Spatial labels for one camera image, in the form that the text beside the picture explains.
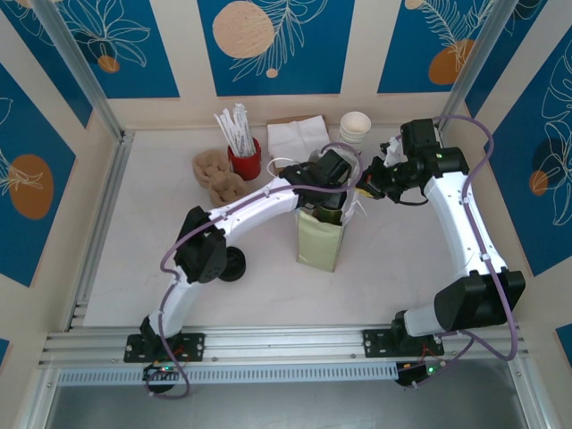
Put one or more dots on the green paper coffee cup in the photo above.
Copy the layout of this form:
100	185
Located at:
333	216

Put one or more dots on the green white paper bag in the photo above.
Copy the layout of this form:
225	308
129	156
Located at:
319	246

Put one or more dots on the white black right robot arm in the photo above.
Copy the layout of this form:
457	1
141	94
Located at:
451	214

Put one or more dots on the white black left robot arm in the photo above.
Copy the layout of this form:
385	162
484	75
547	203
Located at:
254	207

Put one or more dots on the stack of paper cups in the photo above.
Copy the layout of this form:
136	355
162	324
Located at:
355	127

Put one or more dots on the stack of white napkins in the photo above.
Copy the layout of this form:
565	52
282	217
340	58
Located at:
295	134

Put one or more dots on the white napkins on box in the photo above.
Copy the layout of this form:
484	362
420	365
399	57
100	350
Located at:
277	121

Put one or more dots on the red straw holder cup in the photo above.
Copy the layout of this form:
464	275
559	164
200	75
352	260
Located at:
246	167

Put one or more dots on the paper wrapped straw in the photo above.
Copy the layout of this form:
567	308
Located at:
223	132
230	127
241	120
249	136

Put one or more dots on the stack of pulp cup carriers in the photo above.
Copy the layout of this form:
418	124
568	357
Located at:
219	179

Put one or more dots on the black cup lid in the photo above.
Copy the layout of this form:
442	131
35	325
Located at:
234	268

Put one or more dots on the black electronics board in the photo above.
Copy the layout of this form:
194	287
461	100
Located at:
418	371
156	371

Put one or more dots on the aluminium frame post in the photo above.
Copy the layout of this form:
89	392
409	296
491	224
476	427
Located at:
79	67
476	67

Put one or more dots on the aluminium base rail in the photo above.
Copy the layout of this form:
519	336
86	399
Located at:
286	342

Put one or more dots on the aluminium side frame rail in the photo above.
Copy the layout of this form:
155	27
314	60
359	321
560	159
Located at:
538	402
109	187

